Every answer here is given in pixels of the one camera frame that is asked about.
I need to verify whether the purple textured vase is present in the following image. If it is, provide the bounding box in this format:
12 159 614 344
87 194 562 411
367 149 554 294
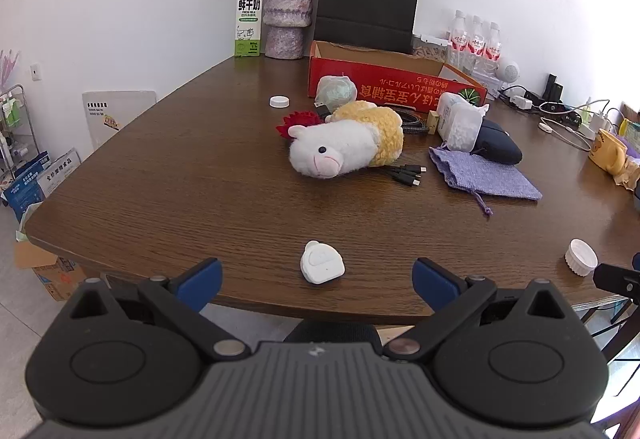
262 0 316 60

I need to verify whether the purple knitted drawstring bag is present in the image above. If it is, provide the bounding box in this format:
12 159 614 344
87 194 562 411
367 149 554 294
429 145 543 218

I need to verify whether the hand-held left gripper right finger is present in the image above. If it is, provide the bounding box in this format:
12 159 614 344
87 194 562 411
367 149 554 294
382 257 576 362

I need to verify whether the black upright device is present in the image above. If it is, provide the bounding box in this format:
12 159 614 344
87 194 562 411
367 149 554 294
544 74 565 104

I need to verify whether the clear seed container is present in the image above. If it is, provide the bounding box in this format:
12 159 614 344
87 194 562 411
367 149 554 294
411 34 451 64

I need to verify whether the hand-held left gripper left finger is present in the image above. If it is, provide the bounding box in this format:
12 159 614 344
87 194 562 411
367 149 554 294
65 257 251 362

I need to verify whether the grey braided cable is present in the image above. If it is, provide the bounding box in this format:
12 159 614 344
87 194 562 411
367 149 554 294
397 106 438 136

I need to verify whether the white and yellow plush alpaca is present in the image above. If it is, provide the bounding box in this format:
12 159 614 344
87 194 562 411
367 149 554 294
276 100 405 180

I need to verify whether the green item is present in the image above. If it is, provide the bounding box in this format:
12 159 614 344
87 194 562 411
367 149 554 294
315 74 358 106

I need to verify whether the white ribbed jar lid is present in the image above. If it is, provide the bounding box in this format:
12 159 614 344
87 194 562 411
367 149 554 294
565 239 599 277

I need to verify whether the white and green milk carton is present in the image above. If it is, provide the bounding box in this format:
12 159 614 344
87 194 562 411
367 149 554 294
234 0 266 60

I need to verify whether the yellow mug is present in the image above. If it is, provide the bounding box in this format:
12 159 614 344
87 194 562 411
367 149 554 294
587 128 628 176

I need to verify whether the white charging cable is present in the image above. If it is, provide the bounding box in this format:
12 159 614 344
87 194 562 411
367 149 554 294
537 116 593 152

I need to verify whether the white printed carton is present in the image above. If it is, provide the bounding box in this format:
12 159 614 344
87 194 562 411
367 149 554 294
37 148 83 197

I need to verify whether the wire storage rack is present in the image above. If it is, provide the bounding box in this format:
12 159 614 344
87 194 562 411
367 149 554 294
0 84 43 180

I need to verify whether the small white plastic case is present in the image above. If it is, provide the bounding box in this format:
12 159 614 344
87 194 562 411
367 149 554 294
300 240 346 286

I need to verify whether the dark navy pouch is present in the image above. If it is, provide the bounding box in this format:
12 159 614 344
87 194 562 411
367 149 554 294
470 119 523 166

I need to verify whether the red cardboard box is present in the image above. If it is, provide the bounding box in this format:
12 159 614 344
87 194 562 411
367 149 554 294
307 40 488 112

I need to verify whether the brown cardboard box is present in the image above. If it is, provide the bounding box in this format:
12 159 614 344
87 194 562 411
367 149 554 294
14 239 88 302

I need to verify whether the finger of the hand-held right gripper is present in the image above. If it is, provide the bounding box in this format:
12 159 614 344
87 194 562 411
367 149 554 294
594 263 640 307

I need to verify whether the white sign board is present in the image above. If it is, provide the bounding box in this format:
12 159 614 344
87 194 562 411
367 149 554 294
81 90 158 150

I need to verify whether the crumpled brown paper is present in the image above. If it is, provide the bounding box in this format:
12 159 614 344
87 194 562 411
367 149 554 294
612 158 640 192

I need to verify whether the blue and white carton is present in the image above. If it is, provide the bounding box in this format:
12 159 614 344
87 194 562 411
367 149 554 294
2 154 51 222

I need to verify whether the translucent plastic pill box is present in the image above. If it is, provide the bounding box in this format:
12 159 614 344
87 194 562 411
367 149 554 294
436 91 490 154

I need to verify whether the water bottle with red label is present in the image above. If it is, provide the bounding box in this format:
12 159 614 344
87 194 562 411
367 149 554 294
448 10 471 70
482 21 503 77
467 15 487 72

